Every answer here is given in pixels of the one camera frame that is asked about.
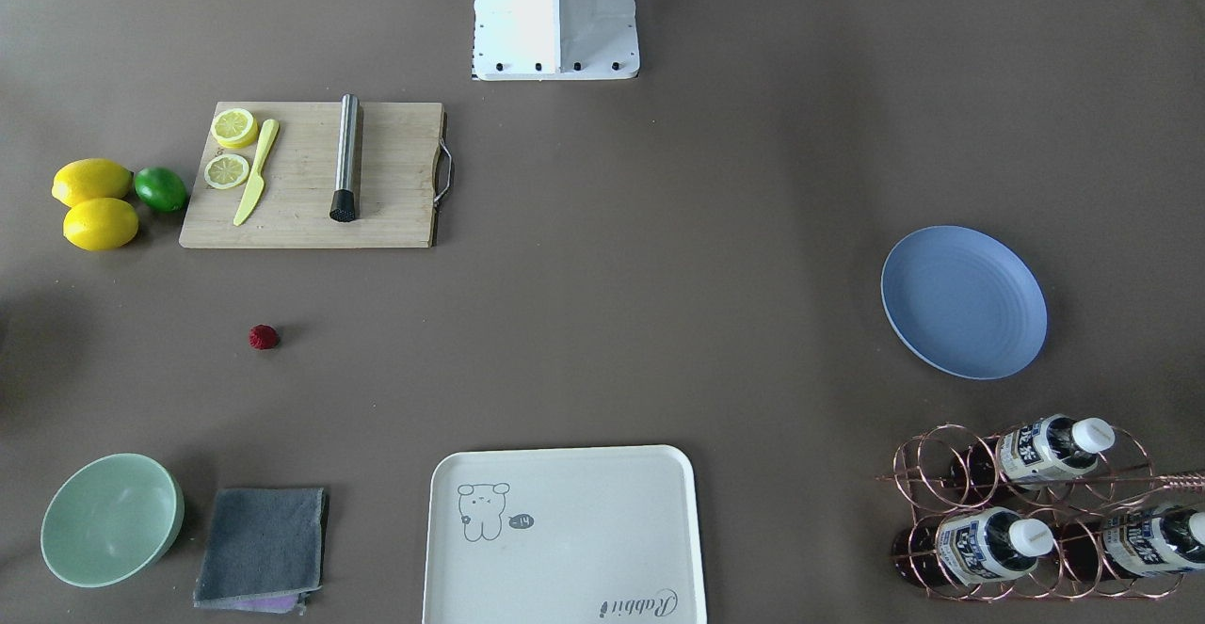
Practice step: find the red strawberry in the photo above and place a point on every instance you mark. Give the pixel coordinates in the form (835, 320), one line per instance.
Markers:
(263, 337)

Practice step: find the blue plate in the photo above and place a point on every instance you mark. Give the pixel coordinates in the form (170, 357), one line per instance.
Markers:
(964, 303)

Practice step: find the wooden cutting board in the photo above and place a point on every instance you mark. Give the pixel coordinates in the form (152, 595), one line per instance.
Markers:
(396, 183)

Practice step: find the cream tray with bear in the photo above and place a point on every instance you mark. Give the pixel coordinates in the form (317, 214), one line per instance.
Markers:
(565, 535)

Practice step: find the steel muddler black tip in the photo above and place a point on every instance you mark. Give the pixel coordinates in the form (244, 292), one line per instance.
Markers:
(344, 202)

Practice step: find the yellow plastic knife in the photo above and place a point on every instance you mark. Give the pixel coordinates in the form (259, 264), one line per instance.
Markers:
(255, 183)

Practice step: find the lower lemon slice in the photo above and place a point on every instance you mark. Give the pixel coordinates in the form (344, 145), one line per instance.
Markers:
(226, 171)

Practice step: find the lemon slice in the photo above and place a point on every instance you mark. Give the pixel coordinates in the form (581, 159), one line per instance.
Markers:
(234, 128)
(226, 171)

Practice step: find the upper lemon slice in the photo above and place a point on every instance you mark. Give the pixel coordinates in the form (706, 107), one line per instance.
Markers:
(234, 128)

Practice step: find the grey folded cloth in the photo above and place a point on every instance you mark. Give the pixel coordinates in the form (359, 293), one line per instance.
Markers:
(264, 550)

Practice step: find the lower bottle in rack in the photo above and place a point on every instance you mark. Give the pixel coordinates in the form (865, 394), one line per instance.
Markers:
(993, 545)
(1163, 539)

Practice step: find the bottle in rack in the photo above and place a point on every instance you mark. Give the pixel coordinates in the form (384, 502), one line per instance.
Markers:
(1030, 457)
(1163, 539)
(993, 545)

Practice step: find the green lime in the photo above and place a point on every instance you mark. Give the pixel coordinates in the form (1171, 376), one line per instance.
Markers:
(160, 189)

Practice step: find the upper bottle in rack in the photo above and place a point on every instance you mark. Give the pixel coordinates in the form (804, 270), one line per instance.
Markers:
(1030, 457)

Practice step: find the lower yellow lemon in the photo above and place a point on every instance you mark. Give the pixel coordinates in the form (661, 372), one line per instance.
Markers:
(101, 224)

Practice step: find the yellow lemon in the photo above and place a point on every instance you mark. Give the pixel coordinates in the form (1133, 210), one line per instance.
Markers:
(101, 224)
(90, 179)

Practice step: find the upper yellow lemon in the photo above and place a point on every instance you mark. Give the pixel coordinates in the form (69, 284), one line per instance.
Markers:
(90, 179)

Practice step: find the green bowl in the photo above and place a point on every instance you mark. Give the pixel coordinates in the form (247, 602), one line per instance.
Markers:
(110, 520)

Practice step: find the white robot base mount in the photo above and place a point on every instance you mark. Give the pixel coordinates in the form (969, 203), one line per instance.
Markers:
(548, 40)

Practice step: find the copper wire bottle rack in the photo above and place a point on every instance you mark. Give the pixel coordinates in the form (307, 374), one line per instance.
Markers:
(932, 471)

